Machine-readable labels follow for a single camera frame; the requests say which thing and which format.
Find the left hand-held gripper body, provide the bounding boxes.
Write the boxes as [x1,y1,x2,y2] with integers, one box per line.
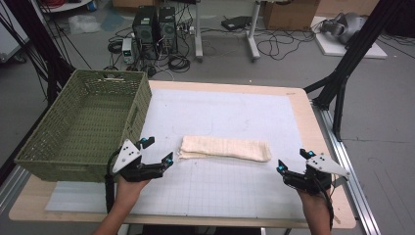
[112,139,165,183]

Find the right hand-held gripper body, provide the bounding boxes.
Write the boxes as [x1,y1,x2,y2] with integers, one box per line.
[282,153,351,197]

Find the cream towel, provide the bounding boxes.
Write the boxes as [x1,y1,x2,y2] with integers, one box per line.
[177,134,273,164]

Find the green woven basket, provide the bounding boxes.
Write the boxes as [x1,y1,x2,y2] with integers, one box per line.
[14,69,153,183]

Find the person's right hand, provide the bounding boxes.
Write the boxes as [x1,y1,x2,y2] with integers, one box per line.
[297,186,333,223]

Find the person's left hand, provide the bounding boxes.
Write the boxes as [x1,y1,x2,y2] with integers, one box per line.
[115,176,152,213]

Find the white grid cutting mat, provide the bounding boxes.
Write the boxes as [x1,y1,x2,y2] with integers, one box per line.
[44,88,314,220]

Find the small bench power supply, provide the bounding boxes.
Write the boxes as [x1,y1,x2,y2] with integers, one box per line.
[120,37,136,66]

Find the black metal stand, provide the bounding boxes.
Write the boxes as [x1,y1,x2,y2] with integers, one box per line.
[302,0,405,143]
[0,0,76,106]

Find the black computer tower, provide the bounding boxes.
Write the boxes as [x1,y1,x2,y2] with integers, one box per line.
[131,5,160,61]
[158,6,179,55]

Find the white floor board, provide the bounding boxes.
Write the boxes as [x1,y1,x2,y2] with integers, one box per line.
[310,16,389,60]

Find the grey robot head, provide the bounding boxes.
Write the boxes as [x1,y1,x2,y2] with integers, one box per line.
[319,12,368,45]

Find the white table legs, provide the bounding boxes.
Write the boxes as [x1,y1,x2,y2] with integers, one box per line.
[193,0,262,63]

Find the brown cardboard box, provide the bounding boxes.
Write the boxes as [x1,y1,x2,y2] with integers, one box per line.
[261,0,321,32]

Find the black flat device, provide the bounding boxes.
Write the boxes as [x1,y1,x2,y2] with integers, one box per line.
[220,15,253,32]

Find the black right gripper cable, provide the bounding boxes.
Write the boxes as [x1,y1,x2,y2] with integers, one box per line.
[313,177,336,231]

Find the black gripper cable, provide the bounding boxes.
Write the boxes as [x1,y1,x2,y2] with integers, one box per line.
[313,177,336,231]
[104,149,123,214]

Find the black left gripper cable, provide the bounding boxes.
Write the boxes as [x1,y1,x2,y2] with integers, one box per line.
[104,149,123,214]

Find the aluminium rail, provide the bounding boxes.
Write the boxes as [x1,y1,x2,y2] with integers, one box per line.
[312,101,382,235]

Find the coiled black cable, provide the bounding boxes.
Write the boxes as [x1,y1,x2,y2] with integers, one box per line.
[167,54,192,73]

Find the tangle of black floor cables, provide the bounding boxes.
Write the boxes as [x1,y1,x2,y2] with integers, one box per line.
[199,26,317,62]

